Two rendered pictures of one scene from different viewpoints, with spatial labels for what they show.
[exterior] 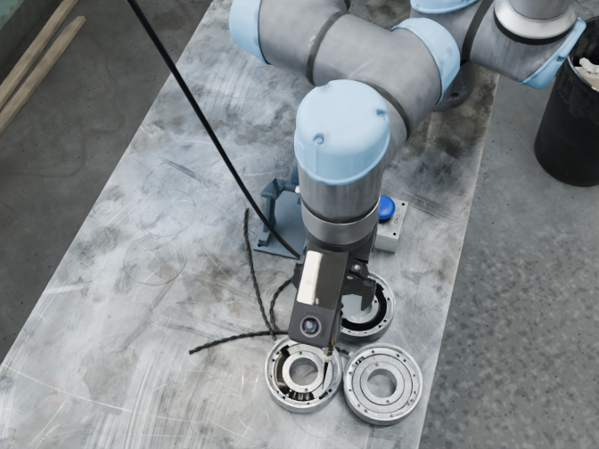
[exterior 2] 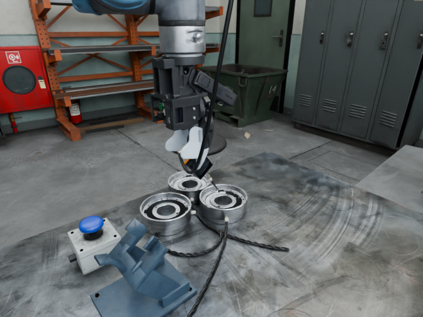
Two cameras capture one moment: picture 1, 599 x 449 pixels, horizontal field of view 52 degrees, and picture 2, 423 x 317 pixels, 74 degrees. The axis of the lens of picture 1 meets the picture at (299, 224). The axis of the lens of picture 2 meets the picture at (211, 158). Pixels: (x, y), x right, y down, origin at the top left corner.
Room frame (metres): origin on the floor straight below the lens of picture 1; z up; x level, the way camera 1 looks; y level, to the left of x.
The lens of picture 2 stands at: (0.74, 0.25, 1.17)
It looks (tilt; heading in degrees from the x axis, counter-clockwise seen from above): 25 degrees down; 210
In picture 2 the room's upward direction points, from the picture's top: straight up
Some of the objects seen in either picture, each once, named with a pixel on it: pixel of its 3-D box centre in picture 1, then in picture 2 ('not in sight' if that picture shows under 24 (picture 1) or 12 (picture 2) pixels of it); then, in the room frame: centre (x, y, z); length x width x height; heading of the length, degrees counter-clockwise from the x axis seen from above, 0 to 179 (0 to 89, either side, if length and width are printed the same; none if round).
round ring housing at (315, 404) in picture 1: (303, 373); (223, 203); (0.26, 0.01, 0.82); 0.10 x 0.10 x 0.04
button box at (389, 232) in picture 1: (381, 218); (92, 244); (0.50, -0.13, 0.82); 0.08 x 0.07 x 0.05; 158
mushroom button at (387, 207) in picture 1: (381, 213); (92, 232); (0.49, -0.13, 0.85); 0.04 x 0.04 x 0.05
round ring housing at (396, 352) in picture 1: (381, 384); (189, 187); (0.24, -0.09, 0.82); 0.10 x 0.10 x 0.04
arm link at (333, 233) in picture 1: (336, 203); (184, 41); (0.32, -0.04, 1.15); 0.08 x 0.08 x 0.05
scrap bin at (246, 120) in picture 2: not in sight; (240, 94); (-2.93, -1.37, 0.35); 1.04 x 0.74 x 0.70; 68
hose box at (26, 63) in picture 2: not in sight; (38, 89); (-1.26, -3.32, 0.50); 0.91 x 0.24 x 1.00; 158
